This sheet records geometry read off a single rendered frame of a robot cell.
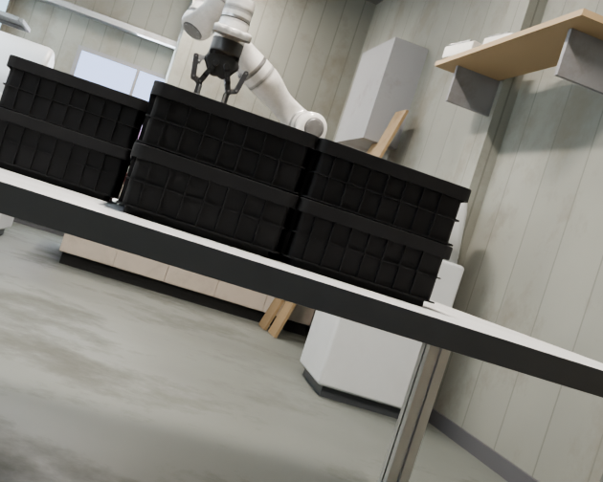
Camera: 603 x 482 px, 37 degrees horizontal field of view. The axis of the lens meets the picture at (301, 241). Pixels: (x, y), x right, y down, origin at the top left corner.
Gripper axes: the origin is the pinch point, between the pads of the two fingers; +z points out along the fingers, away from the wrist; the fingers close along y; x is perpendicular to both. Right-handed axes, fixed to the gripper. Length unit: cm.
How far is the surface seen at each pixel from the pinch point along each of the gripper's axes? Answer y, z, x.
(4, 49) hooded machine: 148, -52, -565
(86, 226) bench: 14, 33, 93
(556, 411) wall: -191, 61, -146
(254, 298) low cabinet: -109, 81, -526
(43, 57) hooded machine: 117, -56, -567
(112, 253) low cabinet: 13, 80, -521
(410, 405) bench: -74, 57, -8
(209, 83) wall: -26, -104, -725
